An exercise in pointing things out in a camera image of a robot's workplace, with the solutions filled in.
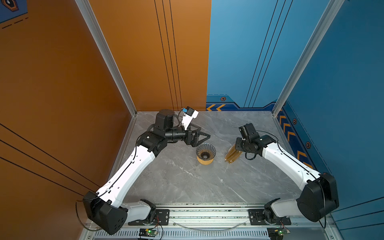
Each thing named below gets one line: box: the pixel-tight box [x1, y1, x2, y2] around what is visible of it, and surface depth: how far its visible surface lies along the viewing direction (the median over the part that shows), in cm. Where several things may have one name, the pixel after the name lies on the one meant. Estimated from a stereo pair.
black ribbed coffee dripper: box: [196, 143, 217, 161], surface depth 85 cm
